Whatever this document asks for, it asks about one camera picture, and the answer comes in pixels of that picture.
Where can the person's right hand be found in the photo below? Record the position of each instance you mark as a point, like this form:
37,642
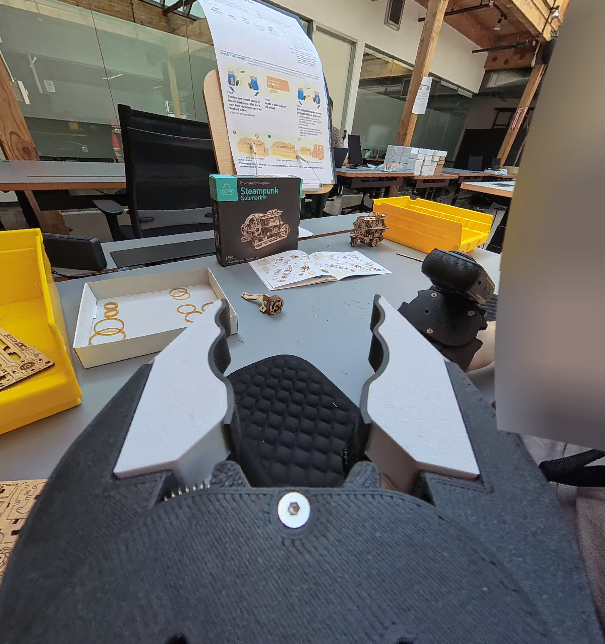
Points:
488,349

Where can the group of tan rubber bands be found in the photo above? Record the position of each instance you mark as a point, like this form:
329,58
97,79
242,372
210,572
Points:
109,332

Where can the black mesh office chair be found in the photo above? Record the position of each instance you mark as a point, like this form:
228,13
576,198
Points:
166,166

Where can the white paper notice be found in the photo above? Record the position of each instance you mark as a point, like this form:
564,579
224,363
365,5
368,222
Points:
422,95

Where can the black model kit box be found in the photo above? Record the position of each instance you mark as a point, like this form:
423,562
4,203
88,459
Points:
257,221

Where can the wooden post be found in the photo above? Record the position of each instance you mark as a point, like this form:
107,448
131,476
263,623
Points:
5,126
425,65

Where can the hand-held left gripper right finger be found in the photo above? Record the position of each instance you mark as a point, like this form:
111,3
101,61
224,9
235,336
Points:
413,402

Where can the stack of white boxes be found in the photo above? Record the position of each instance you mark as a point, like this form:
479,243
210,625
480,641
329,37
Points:
415,160

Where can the yellow plastic bin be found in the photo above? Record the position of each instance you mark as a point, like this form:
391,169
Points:
423,236
448,205
26,281

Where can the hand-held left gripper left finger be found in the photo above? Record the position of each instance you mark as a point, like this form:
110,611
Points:
176,402

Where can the white-top office desk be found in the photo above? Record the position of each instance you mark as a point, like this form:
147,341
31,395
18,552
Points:
488,187

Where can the printed instruction sheet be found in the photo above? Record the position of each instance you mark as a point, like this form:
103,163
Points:
272,90

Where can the laser-cut wooden parts sheet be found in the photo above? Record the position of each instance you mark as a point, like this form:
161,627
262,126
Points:
10,360
0,528

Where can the black rectangular case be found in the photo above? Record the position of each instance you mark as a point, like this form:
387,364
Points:
76,251

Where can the wooden submarine model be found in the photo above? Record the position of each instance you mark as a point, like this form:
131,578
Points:
368,229

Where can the open instruction booklet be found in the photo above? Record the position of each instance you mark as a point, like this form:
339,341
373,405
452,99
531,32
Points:
322,266

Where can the white cardboard box tray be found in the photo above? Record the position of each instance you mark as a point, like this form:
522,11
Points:
146,322

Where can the wood-edged office desk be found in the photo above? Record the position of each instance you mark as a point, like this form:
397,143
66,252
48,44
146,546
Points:
51,173
372,174

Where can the wooden crank wheel assembly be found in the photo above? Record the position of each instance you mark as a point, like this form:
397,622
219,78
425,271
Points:
269,304

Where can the person's grey clothing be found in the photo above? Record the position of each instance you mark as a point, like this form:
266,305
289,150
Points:
594,553

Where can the black computer monitor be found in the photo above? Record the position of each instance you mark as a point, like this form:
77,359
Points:
354,150

